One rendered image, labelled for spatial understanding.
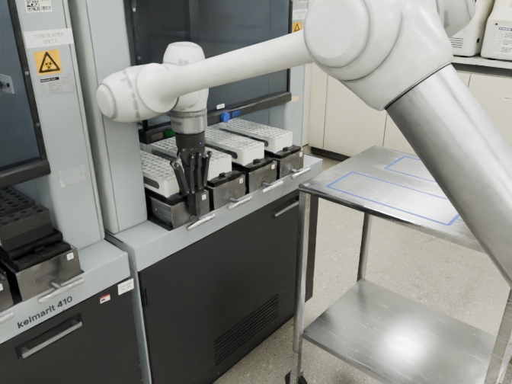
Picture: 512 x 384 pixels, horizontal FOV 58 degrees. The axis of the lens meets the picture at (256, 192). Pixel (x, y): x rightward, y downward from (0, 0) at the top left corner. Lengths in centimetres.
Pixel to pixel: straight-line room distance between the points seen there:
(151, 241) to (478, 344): 109
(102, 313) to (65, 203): 29
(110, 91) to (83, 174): 26
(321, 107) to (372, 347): 245
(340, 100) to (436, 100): 301
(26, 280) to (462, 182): 85
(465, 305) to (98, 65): 186
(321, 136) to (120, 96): 292
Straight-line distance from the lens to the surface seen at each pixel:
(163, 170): 132
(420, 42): 62
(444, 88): 63
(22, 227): 112
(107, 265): 118
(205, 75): 93
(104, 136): 118
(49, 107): 110
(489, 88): 318
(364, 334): 164
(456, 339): 172
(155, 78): 97
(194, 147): 117
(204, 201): 131
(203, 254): 139
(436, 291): 240
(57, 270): 111
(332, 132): 372
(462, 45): 320
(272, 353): 194
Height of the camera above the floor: 135
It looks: 25 degrees down
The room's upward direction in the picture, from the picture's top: straight up
